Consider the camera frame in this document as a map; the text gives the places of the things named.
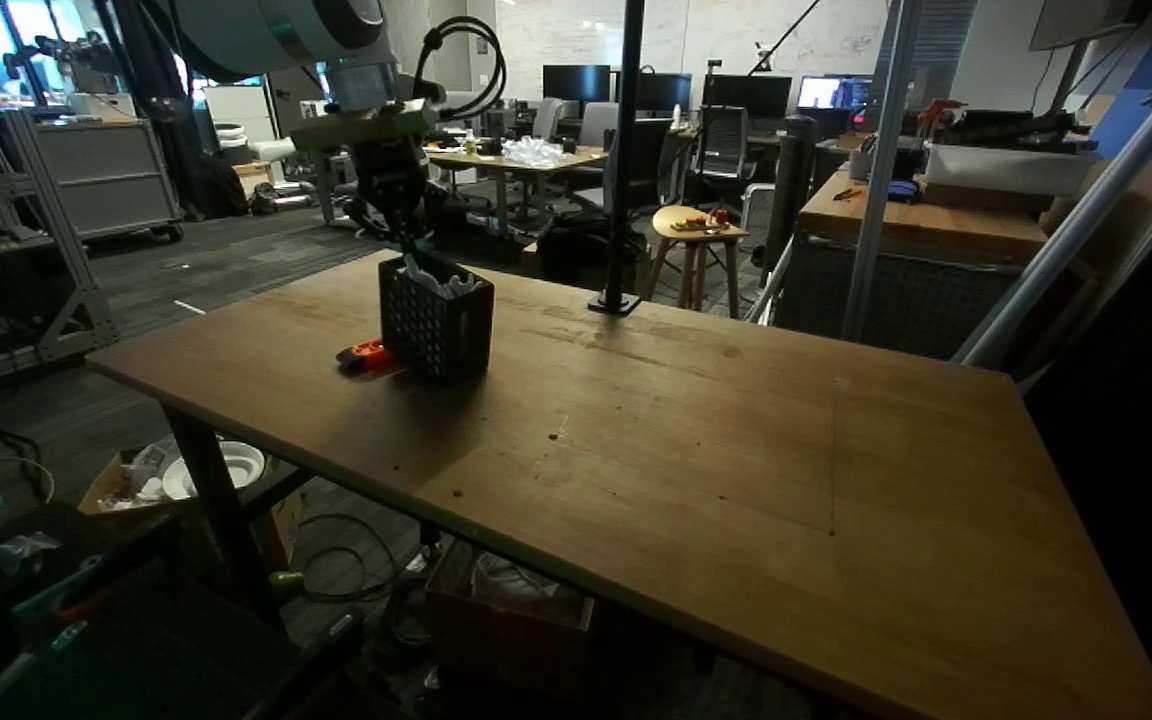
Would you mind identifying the wooden top workbench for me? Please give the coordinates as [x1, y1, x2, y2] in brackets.
[772, 156, 1054, 363]

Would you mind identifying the black perforated box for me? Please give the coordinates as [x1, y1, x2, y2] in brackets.
[376, 251, 497, 393]

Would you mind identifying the white storage box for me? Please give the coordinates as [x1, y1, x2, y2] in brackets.
[923, 135, 1103, 200]

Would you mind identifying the wooden office desk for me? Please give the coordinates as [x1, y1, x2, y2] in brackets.
[422, 135, 614, 238]

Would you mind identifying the upright silver metal bar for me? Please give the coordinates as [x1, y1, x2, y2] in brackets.
[840, 0, 921, 338]

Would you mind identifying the grey drawer cabinet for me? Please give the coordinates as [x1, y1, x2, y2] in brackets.
[33, 118, 188, 249]

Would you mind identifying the black vertical stand pole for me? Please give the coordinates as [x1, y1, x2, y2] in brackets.
[589, 0, 647, 322]

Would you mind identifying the round wooden stool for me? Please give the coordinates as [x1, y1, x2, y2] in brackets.
[643, 200, 747, 322]

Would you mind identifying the orange spirit level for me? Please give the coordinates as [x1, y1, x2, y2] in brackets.
[334, 338, 403, 381]

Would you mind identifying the grey mesh office chair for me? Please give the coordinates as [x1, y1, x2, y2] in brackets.
[693, 100, 755, 185]

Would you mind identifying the grey metal shelving rack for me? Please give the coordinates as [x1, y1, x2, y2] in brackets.
[0, 104, 123, 404]

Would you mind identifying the dark computer monitor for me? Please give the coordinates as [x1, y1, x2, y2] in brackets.
[701, 74, 795, 127]
[542, 61, 621, 109]

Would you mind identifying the white bowl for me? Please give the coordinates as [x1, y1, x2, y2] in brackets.
[159, 438, 269, 510]

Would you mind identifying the lit computer monitor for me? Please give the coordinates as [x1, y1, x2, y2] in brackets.
[791, 74, 880, 121]

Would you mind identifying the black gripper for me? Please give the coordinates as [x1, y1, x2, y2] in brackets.
[347, 132, 457, 279]

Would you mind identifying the coiled black floor cable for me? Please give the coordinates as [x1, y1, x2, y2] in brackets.
[287, 511, 407, 604]

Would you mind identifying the open cardboard trash box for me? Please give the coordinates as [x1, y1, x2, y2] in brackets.
[77, 438, 271, 526]

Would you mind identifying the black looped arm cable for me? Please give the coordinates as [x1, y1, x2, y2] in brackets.
[413, 14, 511, 126]

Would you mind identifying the slanted silver metal bar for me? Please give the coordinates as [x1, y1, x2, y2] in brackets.
[954, 33, 1152, 377]

